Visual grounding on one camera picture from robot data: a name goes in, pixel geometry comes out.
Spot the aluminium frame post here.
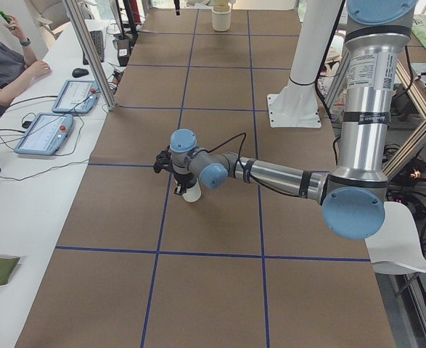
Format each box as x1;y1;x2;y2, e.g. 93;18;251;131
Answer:
62;0;116;111

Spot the left braided black cable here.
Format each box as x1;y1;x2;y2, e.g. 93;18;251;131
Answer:
207;132;248;164

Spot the near teach pendant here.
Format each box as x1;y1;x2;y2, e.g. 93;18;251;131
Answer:
15;113;74;156

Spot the white mug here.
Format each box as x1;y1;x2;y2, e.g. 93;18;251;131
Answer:
182;182;202;203

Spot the far teach pendant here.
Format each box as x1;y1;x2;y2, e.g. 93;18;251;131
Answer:
52;80;99;114

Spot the cream container on table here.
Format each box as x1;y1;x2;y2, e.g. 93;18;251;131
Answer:
212;0;232;32

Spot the black computer mouse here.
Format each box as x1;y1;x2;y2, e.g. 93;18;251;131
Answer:
72;67;89;78

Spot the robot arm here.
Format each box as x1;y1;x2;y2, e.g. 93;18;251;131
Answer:
167;1;416;239

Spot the white chair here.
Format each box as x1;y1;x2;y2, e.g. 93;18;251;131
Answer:
365;202;426;275

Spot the black keyboard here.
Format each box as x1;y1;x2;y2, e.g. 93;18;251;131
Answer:
89;30;105;62

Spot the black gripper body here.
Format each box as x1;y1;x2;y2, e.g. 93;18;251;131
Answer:
174;173;197;191

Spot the seated person grey shirt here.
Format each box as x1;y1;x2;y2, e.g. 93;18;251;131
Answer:
0;15;52;116

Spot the green plastic tool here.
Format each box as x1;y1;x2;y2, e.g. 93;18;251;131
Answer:
0;11;15;30

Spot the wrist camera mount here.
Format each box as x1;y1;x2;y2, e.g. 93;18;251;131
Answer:
153;149;173;173

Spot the teach pendant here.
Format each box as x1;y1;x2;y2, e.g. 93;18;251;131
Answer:
52;80;99;114
15;113;74;156

